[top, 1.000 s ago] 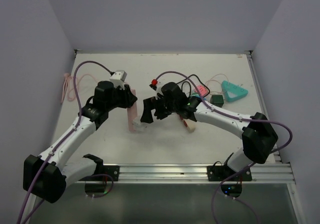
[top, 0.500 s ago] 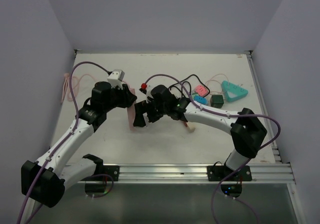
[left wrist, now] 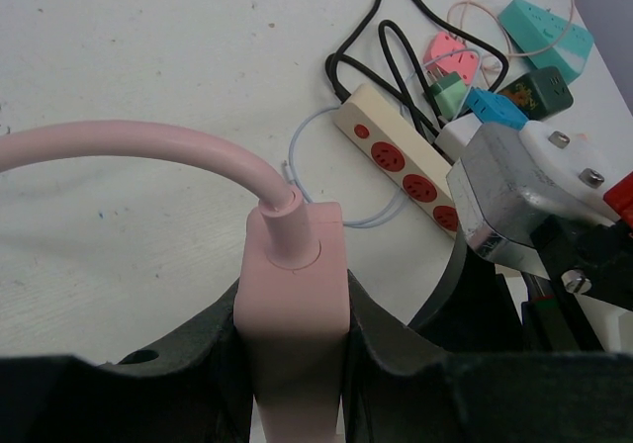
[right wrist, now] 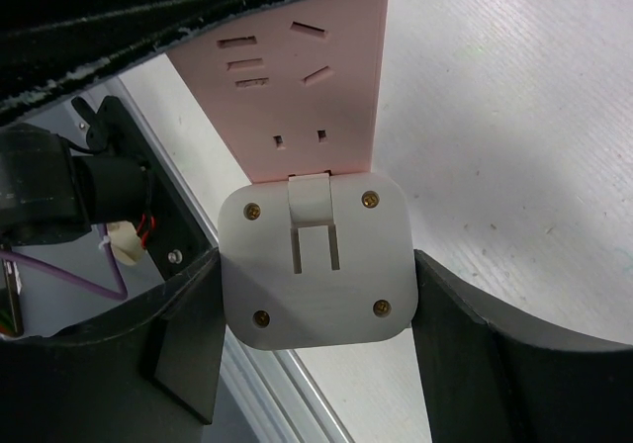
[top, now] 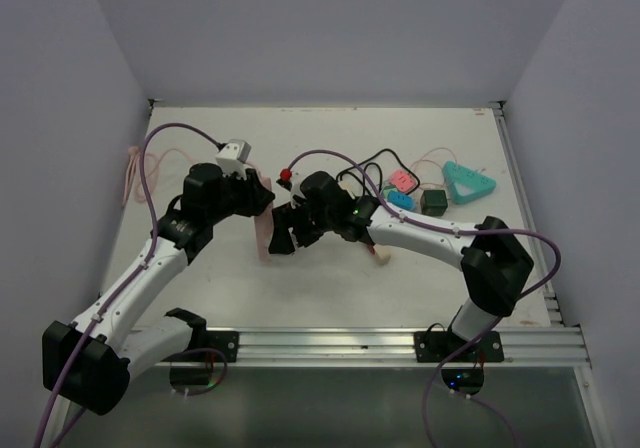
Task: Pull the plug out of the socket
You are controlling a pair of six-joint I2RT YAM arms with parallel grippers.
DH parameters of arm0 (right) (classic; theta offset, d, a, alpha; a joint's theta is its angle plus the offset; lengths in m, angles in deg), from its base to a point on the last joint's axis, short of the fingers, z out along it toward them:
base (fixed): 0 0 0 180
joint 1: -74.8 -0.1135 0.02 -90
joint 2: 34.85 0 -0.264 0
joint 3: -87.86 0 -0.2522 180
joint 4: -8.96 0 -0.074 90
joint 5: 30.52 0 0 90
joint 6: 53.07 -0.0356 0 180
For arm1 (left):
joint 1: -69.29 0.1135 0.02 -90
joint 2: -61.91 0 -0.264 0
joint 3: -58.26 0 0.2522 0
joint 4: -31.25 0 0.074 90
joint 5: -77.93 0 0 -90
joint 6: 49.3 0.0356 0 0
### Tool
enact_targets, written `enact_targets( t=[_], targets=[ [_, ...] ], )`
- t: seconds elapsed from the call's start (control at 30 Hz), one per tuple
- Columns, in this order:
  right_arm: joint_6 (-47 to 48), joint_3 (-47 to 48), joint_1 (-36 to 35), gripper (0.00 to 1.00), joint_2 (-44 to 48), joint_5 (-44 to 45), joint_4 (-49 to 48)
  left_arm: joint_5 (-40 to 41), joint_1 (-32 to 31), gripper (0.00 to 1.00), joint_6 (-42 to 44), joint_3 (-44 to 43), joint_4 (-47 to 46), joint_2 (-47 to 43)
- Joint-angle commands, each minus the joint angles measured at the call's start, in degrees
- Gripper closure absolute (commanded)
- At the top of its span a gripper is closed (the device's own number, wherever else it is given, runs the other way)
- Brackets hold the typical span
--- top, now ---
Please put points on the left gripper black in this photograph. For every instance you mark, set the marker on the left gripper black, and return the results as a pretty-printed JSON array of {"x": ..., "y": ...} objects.
[{"x": 257, "y": 196}]

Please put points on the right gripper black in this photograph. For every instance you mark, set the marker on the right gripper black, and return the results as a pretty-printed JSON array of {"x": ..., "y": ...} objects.
[{"x": 286, "y": 217}]

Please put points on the pink power strip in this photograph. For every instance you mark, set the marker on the pink power strip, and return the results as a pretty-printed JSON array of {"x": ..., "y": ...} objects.
[{"x": 264, "y": 226}]

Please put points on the beige power strip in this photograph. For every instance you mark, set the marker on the beige power strip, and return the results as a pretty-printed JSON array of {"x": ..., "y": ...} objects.
[{"x": 380, "y": 254}]

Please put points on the green plug adapter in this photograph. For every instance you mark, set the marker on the green plug adapter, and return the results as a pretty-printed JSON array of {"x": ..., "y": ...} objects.
[{"x": 387, "y": 190}]

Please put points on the blue white plug adapter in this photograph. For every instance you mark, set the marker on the blue white plug adapter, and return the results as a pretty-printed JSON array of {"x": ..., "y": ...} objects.
[{"x": 400, "y": 200}]

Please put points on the dark green cube socket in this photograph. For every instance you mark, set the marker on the dark green cube socket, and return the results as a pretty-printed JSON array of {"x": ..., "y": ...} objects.
[{"x": 433, "y": 202}]

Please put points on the teal triangular power socket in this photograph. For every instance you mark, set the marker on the teal triangular power socket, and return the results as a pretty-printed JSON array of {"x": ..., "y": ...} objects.
[{"x": 466, "y": 185}]

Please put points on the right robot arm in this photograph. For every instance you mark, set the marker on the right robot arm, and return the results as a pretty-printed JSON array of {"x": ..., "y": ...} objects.
[{"x": 494, "y": 264}]

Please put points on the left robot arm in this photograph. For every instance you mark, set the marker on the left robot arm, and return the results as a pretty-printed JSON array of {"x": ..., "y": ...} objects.
[{"x": 92, "y": 360}]

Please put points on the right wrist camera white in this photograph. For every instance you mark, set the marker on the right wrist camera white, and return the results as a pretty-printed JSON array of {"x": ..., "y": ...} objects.
[{"x": 291, "y": 181}]

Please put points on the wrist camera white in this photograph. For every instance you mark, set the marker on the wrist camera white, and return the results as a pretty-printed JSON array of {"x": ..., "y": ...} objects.
[
  {"x": 232, "y": 158},
  {"x": 291, "y": 181}
]

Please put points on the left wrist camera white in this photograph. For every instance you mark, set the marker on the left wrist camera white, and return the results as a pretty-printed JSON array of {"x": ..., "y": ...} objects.
[{"x": 232, "y": 158}]

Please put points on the left black base bracket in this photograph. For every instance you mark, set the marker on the left black base bracket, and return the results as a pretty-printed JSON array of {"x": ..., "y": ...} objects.
[{"x": 203, "y": 366}]

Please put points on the black base bracket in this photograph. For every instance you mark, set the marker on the black base bracket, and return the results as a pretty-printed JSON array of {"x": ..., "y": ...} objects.
[
  {"x": 203, "y": 366},
  {"x": 435, "y": 344}
]

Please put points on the right black base bracket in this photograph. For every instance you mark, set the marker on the right black base bracket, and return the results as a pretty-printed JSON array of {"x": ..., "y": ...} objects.
[{"x": 435, "y": 344}]

